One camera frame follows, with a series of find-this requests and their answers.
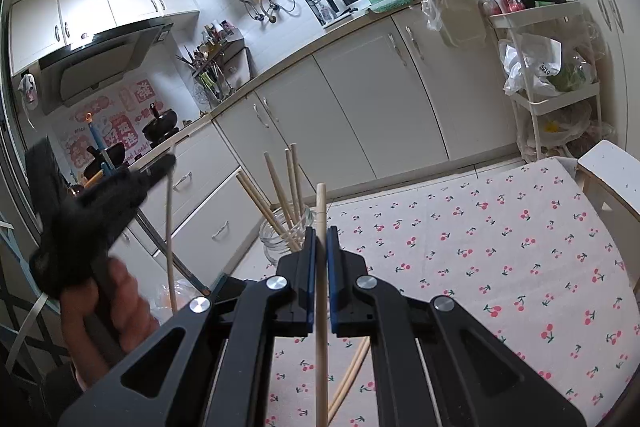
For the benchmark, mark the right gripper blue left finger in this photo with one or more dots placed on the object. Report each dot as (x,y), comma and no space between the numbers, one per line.
(295,318)

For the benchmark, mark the white rolling cart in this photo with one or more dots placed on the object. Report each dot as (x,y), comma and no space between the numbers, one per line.
(553,126)

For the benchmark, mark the wooden chopstick pile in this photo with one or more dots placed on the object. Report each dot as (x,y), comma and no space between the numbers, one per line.
(298,187)
(265,210)
(350,377)
(283,201)
(292,184)

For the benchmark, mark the wooden chopstick pile rightmost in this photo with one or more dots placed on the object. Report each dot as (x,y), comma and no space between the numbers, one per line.
(350,377)

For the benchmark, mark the black wok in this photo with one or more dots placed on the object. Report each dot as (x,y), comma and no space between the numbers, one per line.
(162,125)

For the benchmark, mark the person's left hand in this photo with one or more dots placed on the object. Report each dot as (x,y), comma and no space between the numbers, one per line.
(130,322)

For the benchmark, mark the clear glass jar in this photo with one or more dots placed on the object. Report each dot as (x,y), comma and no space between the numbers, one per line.
(278,245)

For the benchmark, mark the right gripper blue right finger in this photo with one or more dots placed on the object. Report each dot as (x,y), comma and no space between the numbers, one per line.
(348,313)

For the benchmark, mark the upper wall cabinets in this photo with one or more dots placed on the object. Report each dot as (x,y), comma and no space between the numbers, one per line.
(39,27)

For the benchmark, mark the white plastic bag on cart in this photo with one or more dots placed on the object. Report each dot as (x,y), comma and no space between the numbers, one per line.
(556,69)

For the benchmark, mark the range hood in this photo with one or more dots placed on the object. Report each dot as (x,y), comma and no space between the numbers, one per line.
(70,74)

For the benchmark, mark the wooden chopstick pile middle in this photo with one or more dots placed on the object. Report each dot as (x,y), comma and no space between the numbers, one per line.
(292,184)

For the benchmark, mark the white stool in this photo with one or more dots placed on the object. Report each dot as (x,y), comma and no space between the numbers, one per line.
(611,182)

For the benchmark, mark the utensil rack on counter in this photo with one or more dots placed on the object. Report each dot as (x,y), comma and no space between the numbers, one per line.
(218,66)

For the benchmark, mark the wooden chopstick pile leftmost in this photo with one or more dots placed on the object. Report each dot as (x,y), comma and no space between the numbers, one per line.
(265,210)

